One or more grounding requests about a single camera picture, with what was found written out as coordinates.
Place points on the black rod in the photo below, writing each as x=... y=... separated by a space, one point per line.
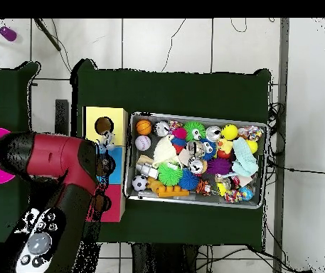
x=48 y=35

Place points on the small green fuzzy eyed ball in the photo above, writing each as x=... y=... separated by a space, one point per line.
x=193 y=130

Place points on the wooden box with three holes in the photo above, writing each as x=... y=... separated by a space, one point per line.
x=116 y=122

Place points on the dark green tablecloth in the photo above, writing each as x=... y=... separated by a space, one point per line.
x=179 y=91
x=5 y=85

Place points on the silver plastic toy truck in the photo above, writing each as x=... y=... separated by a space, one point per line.
x=146 y=170

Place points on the black and white soccer ball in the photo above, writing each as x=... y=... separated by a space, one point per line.
x=139 y=182

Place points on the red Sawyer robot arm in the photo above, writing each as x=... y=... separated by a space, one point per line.
x=54 y=159

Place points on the white toy baseball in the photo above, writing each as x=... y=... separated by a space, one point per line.
x=142 y=142

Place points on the orange toy basketball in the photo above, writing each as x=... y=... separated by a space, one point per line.
x=144 y=127

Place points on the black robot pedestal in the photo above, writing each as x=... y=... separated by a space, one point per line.
x=162 y=258

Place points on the light blue cloth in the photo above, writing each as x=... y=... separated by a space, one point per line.
x=244 y=157

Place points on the purple spiky ball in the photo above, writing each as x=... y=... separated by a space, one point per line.
x=219 y=166

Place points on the blue fuzzy eyed ball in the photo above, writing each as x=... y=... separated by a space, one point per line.
x=209 y=148

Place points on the yellow smiley ball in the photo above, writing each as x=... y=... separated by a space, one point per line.
x=229 y=132

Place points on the shallow metal mesh bin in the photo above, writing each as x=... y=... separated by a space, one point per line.
x=145 y=117

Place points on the purple bottle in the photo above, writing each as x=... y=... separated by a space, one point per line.
x=8 y=33

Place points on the large green fuzzy eyed ball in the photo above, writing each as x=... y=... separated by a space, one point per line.
x=170 y=174

